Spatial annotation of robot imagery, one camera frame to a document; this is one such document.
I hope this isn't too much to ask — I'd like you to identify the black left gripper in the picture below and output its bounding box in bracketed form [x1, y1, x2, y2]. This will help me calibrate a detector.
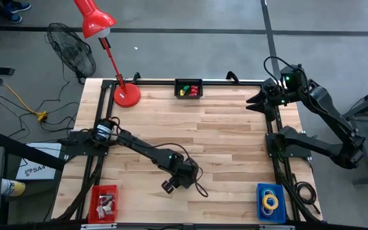
[161, 159, 201, 195]

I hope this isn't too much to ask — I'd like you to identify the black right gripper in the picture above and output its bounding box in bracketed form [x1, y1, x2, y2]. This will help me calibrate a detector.
[245, 78, 284, 121]

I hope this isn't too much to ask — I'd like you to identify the yellow tape roll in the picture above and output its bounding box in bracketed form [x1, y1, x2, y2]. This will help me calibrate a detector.
[261, 194, 280, 211]

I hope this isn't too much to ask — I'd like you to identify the red plastic basket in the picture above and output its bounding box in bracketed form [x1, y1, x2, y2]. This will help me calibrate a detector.
[88, 184, 119, 224]

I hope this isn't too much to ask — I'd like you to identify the black plastic basket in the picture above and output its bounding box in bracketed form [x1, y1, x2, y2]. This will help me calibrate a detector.
[174, 79, 204, 100]

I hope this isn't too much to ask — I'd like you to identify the blue plastic basket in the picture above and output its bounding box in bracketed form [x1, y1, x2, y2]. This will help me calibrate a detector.
[256, 182, 287, 224]

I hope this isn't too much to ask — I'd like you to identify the white cardboard box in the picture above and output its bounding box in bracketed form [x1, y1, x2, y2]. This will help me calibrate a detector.
[15, 142, 63, 181]

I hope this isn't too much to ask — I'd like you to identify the black diagonal beam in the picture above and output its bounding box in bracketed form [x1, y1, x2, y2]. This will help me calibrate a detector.
[0, 130, 68, 172]

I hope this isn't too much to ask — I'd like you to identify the yellow white spray can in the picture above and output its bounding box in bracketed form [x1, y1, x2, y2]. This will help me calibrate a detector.
[0, 178, 27, 197]

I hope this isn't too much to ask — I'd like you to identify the black floor fan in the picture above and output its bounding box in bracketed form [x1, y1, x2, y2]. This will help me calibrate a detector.
[45, 22, 97, 84]

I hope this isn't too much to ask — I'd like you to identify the red desk lamp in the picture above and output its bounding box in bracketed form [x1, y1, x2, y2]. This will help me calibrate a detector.
[73, 0, 142, 109]

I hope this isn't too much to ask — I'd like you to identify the person's shoe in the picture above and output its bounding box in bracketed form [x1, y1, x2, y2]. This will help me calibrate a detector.
[6, 12, 24, 24]
[4, 1, 32, 13]

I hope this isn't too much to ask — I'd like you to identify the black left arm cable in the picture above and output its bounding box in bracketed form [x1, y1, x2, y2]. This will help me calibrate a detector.
[110, 116, 209, 198]

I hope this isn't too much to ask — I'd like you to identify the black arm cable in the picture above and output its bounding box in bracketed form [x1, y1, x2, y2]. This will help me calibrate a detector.
[263, 56, 309, 87]
[110, 116, 209, 198]

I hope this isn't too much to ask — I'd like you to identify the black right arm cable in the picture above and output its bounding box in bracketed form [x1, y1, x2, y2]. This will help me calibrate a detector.
[263, 56, 309, 87]

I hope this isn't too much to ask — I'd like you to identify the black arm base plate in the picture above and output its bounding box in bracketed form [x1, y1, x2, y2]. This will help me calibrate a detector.
[65, 131, 111, 157]
[265, 132, 312, 158]

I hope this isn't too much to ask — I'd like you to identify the coiled black cable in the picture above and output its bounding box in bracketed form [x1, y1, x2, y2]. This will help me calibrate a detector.
[292, 172, 321, 215]

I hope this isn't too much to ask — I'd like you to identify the black aluminium table frame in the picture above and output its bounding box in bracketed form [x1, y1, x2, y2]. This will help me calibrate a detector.
[51, 78, 324, 230]

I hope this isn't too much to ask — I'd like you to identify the yellow extension cable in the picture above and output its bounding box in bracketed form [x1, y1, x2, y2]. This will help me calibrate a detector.
[1, 82, 49, 123]

